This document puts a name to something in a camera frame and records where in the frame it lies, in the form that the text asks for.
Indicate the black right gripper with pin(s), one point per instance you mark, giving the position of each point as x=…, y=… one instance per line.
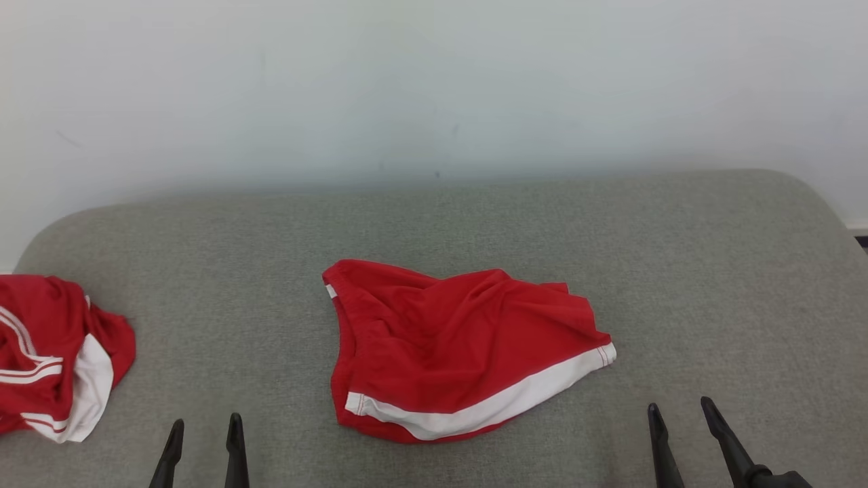
x=773, y=480

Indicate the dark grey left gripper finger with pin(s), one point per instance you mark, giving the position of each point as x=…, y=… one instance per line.
x=168, y=461
x=237, y=461

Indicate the red and white jersey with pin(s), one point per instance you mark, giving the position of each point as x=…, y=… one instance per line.
x=41, y=325

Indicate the red shorts with white stripe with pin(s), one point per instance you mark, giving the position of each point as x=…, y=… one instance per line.
x=447, y=339

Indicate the grey fabric sofa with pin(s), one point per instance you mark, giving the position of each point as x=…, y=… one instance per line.
x=271, y=271

